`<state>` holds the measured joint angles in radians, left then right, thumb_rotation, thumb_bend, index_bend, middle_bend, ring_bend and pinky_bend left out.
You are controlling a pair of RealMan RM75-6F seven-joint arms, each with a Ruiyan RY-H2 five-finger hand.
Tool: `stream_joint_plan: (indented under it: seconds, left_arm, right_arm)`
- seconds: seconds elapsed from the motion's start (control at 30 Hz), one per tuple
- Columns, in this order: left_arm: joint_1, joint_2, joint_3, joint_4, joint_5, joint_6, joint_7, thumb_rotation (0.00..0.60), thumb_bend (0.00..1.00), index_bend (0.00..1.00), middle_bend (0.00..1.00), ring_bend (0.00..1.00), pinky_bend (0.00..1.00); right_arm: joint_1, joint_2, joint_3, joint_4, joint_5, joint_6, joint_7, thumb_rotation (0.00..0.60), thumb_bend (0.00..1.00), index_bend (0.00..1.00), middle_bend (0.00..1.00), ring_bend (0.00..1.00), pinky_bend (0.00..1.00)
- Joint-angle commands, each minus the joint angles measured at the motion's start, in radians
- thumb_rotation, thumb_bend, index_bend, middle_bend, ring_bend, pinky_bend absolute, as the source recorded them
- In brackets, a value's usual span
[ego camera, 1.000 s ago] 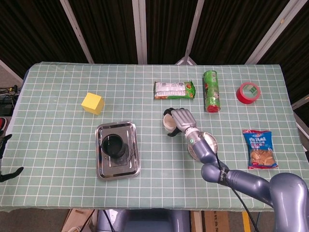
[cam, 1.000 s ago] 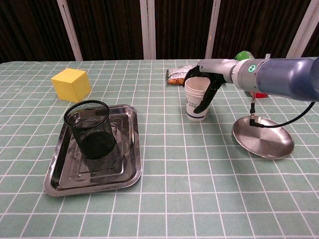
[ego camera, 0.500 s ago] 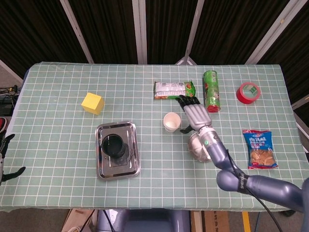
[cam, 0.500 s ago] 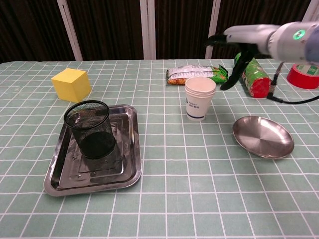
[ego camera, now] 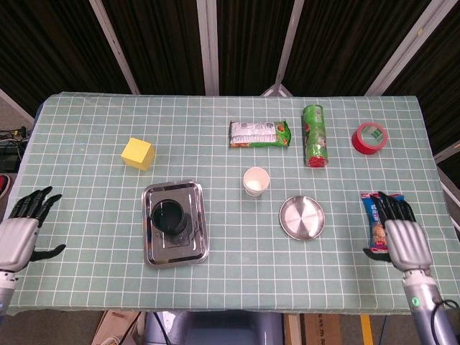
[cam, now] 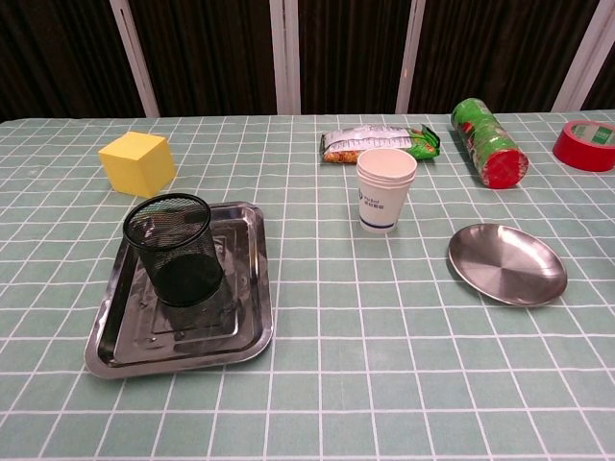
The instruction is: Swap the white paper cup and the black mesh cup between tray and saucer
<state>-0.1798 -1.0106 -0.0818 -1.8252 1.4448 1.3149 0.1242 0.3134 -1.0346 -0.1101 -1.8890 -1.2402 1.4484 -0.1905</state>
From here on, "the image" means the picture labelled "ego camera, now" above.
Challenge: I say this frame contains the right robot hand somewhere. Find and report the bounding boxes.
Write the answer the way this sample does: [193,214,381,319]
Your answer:
[362,190,434,272]

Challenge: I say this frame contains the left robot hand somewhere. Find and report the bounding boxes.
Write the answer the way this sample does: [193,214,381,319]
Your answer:
[0,185,68,272]

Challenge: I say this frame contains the black mesh pen holder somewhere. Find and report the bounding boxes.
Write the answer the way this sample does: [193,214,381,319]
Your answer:
[149,199,191,238]

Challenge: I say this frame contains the white paper cup stack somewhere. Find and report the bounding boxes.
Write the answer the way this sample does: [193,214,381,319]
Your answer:
[242,167,270,198]

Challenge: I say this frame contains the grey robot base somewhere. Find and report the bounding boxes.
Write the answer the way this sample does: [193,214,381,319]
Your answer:
[143,310,285,345]

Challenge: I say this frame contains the blue biscuit packet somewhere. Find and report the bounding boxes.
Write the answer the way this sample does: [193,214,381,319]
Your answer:
[361,192,405,252]

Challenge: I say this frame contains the round steel plate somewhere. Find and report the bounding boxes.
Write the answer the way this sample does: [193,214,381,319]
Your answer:
[279,195,326,241]

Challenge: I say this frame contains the red tape roll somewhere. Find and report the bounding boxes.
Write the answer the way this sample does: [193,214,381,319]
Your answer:
[351,121,389,157]

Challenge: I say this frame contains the green chips can red lid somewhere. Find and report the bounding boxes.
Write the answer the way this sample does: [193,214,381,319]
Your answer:
[300,103,330,169]

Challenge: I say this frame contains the yellow cube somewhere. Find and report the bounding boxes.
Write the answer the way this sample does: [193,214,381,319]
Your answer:
[121,137,156,172]

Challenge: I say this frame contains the rectangular steel tray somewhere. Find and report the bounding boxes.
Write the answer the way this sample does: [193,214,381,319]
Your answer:
[142,179,210,267]

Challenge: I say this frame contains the green checked tablecloth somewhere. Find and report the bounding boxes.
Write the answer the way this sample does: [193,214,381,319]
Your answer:
[5,91,452,317]

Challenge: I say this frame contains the green snack packet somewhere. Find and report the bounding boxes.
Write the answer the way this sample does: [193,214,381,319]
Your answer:
[229,120,291,149]

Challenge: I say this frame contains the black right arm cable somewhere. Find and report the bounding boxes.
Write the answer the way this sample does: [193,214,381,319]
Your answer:
[431,298,460,321]

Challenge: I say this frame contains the white frame post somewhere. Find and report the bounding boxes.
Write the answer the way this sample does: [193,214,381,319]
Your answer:
[88,0,141,95]
[0,88,35,125]
[261,0,306,97]
[365,0,443,96]
[196,0,220,96]
[433,142,460,166]

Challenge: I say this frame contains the black floor cables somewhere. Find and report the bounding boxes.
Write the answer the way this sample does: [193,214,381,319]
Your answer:
[0,125,29,144]

